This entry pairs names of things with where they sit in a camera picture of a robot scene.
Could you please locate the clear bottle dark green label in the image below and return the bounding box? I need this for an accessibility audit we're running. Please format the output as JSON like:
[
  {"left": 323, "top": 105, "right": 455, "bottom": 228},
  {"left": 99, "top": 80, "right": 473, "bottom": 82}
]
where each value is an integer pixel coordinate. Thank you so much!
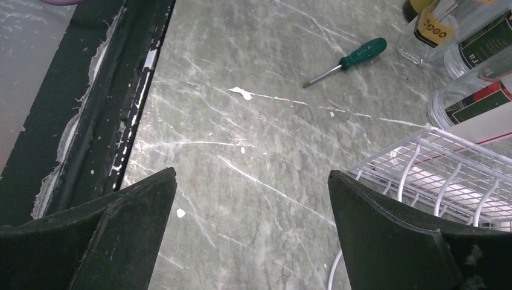
[{"left": 427, "top": 53, "right": 511, "bottom": 129}]

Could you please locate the white wire wine rack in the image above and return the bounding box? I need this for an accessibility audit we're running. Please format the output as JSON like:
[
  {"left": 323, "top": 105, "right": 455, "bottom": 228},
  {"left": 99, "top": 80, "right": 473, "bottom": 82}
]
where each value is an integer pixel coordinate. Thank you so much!
[{"left": 327, "top": 124, "right": 512, "bottom": 290}]

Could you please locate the dark bottle gold foil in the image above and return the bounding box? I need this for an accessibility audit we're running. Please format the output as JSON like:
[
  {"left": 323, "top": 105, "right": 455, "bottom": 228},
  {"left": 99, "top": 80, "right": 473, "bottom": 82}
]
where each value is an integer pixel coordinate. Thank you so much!
[{"left": 402, "top": 0, "right": 433, "bottom": 22}]

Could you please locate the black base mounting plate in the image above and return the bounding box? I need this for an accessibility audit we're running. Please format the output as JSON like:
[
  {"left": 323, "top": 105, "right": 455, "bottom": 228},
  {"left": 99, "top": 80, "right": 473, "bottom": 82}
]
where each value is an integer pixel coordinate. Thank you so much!
[{"left": 1, "top": 1, "right": 175, "bottom": 226}]

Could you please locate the green handled screwdriver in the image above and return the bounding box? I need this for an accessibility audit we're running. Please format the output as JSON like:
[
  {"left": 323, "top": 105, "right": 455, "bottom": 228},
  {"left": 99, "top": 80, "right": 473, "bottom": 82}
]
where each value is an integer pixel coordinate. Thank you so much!
[{"left": 302, "top": 37, "right": 388, "bottom": 88}]

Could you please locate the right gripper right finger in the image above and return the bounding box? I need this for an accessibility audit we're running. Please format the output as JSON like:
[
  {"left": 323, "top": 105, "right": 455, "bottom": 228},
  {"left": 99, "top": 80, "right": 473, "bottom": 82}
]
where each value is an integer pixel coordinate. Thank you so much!
[{"left": 328, "top": 170, "right": 511, "bottom": 289}]

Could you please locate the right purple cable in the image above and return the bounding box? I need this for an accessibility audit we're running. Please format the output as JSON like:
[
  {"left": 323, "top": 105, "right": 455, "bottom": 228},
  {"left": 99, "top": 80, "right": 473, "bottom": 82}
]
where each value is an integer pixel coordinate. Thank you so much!
[{"left": 40, "top": 0, "right": 87, "bottom": 7}]

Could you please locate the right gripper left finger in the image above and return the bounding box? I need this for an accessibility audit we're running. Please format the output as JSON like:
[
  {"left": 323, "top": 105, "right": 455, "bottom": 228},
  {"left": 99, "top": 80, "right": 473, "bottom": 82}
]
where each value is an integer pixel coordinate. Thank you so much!
[{"left": 1, "top": 167, "right": 177, "bottom": 289}]

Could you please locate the clear bottle silver cap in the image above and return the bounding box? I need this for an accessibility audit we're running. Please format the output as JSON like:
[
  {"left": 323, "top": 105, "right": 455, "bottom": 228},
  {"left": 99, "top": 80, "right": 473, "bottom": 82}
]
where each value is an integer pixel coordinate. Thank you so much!
[{"left": 444, "top": 9, "right": 511, "bottom": 79}]

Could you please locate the dark bottle black cap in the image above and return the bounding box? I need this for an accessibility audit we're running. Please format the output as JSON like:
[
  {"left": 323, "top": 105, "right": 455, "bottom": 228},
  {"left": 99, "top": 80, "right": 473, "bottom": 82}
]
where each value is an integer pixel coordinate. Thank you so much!
[{"left": 397, "top": 0, "right": 512, "bottom": 67}]

